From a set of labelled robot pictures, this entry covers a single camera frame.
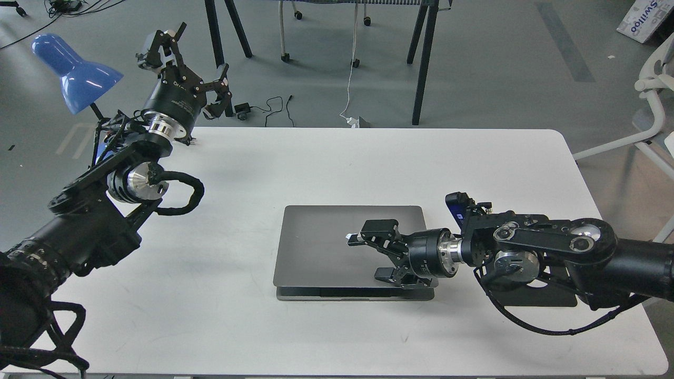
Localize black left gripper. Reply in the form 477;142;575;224
135;22;234;132

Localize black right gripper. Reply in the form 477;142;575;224
347;219;464;290

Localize grey laptop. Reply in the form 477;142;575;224
273;205;435;301

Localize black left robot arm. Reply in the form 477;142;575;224
1;23;232;378

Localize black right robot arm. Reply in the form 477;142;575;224
346;192;672;336

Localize blue desk lamp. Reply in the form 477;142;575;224
32;33;123;122

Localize black mouse pad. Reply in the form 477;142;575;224
487;257;578;307

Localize rolling cart with casters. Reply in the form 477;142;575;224
277;1;371;69

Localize white office chair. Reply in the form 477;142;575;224
572;37;674;243

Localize white cardboard box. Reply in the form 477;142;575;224
616;1;673;44

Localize black power adapter cable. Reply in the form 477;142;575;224
234;95;295;127

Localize white charging cable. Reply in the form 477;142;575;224
339;0;365;128

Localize black cables on floor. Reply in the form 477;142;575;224
0;0;127;51

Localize black table frame legs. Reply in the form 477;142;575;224
204;1;440;126

